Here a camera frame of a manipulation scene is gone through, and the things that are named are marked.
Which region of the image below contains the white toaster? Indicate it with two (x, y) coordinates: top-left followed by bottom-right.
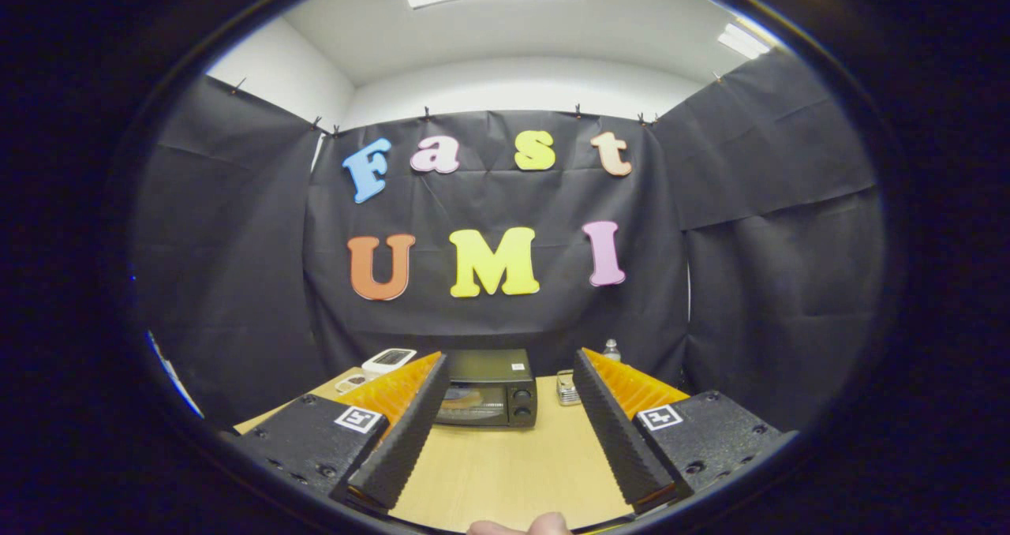
(362, 348), (417, 376)

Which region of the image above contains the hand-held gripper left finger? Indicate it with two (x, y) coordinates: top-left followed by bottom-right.
(233, 352), (451, 516)

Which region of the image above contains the small ceiling light panel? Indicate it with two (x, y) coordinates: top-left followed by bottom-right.
(716, 22), (771, 60)

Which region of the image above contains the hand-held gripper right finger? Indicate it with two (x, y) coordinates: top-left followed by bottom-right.
(572, 348), (794, 514)

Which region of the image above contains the black toaster oven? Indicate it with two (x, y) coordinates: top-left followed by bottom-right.
(434, 349), (539, 429)

